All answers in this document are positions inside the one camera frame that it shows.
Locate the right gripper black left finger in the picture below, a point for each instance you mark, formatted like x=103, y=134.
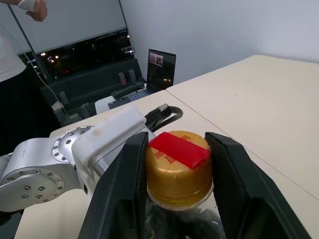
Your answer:
x=117, y=199

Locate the white roller blind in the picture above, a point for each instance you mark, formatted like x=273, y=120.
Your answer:
x=69, y=22

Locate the person's bare hand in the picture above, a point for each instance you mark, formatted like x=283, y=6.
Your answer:
x=40, y=10

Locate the open black hard case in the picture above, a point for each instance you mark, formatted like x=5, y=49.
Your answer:
x=99, y=79

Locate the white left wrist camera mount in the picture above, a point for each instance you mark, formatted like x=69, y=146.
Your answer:
x=112, y=132

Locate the person in white shirt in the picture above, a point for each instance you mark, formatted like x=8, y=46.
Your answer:
x=10, y=99

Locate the white handheld controller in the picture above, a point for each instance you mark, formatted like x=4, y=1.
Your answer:
x=26, y=3

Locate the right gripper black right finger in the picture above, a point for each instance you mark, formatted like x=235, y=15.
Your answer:
x=244, y=199

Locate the open black laptop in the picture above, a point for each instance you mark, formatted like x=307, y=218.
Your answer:
x=160, y=72

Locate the clear bottle with gold cap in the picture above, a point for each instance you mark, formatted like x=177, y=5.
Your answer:
x=174, y=174

